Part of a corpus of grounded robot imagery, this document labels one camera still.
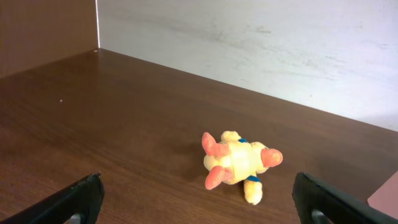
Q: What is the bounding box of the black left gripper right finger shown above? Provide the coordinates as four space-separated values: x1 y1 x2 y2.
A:
292 172 397 224

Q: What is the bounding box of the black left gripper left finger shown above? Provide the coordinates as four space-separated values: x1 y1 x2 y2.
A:
1 173 104 224

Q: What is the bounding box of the pink cardboard box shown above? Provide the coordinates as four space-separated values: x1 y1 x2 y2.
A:
368 172 398 219

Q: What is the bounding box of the yellow plush duck toy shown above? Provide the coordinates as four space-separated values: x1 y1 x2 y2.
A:
201 131 283 205

